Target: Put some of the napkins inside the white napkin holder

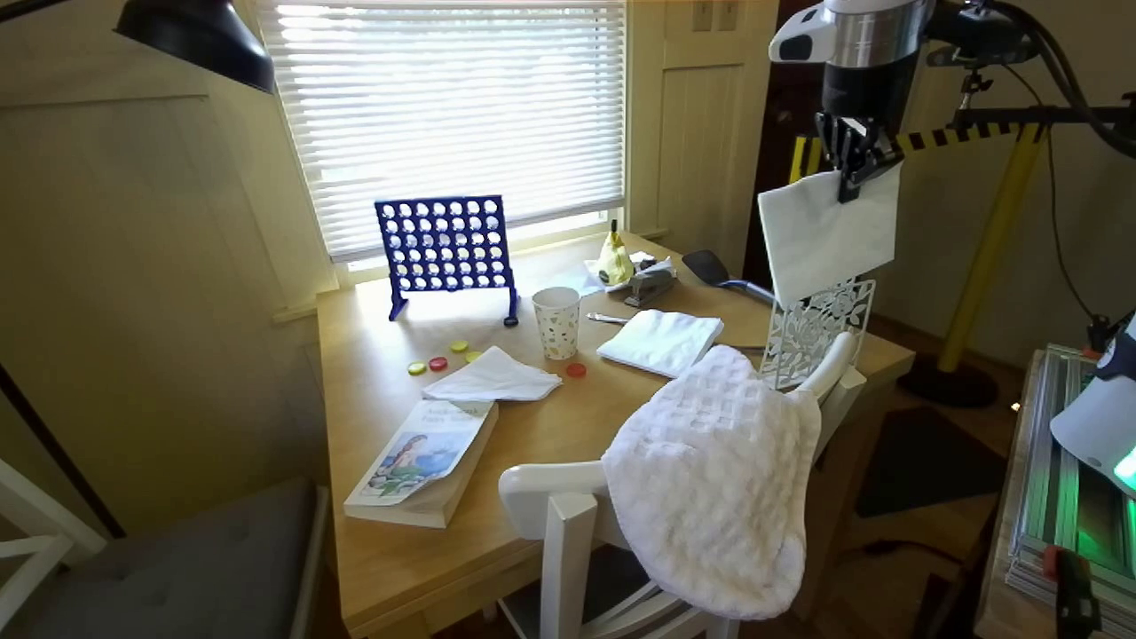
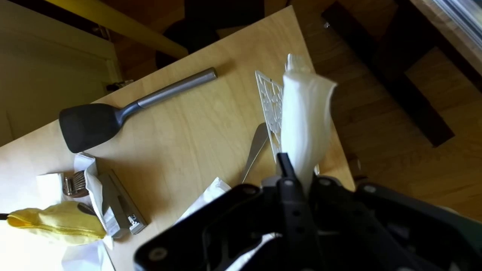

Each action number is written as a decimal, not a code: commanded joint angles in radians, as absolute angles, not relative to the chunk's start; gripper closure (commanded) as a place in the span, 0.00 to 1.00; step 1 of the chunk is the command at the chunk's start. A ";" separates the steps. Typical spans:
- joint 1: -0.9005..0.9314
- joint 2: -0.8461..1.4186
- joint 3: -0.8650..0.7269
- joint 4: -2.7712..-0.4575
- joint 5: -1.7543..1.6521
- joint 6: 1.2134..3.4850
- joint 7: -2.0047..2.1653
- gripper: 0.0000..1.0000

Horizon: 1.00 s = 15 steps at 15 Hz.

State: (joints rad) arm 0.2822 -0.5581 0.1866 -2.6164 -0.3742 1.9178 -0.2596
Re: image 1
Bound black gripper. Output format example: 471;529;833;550
816;109;905;208

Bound white napkins bunch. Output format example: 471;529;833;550
757;161;905;308

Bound white napkin stack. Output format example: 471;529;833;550
593;306;728;383

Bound loose white napkin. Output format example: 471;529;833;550
419;345;563;409

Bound dark wooden door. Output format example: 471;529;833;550
743;0;938;294

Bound cream panelled door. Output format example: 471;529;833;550
625;0;786;276

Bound yellow banana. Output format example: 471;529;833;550
593;216;635;293

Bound white textured towel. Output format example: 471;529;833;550
600;345;825;624

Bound white window blind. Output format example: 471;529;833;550
259;0;627;267

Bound white wooden chair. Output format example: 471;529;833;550
494;332;874;639

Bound black tool red tip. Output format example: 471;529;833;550
1040;542;1105;639

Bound illustrated paperback book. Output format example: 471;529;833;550
339;396;500;533

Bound grey seat cushion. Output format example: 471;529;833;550
0;475;331;639

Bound white cross-back chair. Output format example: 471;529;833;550
0;460;110;632

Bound black spatula grey handle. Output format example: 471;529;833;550
683;244;773;308

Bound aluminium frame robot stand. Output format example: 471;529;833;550
974;342;1136;639

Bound blue Connect Four frame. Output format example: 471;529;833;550
373;191;524;332

